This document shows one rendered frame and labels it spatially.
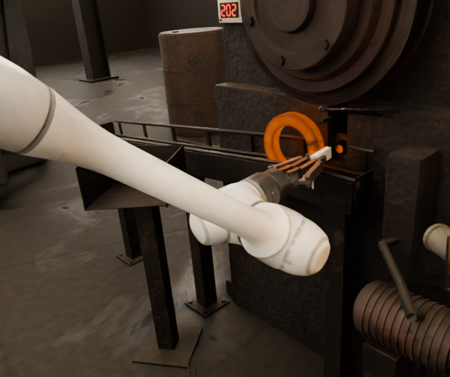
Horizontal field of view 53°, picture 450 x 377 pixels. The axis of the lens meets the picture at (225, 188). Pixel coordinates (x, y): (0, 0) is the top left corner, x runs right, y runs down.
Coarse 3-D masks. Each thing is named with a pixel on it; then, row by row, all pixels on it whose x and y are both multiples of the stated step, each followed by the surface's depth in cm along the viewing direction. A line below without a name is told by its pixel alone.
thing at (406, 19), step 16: (240, 0) 115; (400, 0) 86; (416, 0) 83; (400, 16) 87; (416, 16) 87; (400, 32) 88; (416, 32) 91; (384, 48) 91; (400, 48) 88; (384, 64) 92; (272, 80) 116; (368, 80) 96; (304, 96) 110; (320, 96) 106; (336, 96) 103; (352, 96) 100
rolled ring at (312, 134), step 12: (276, 120) 121; (288, 120) 118; (300, 120) 115; (276, 132) 123; (300, 132) 117; (312, 132) 114; (264, 144) 127; (276, 144) 126; (312, 144) 115; (276, 156) 126
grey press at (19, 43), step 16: (0, 0) 314; (16, 0) 323; (0, 16) 317; (16, 16) 325; (0, 32) 319; (16, 32) 327; (0, 48) 321; (16, 48) 327; (16, 64) 329; (32, 64) 341; (16, 160) 346; (32, 160) 356
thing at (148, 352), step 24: (96, 192) 140; (120, 192) 143; (144, 216) 139; (144, 240) 142; (144, 264) 146; (168, 288) 152; (168, 312) 153; (168, 336) 157; (192, 336) 165; (144, 360) 155; (168, 360) 155
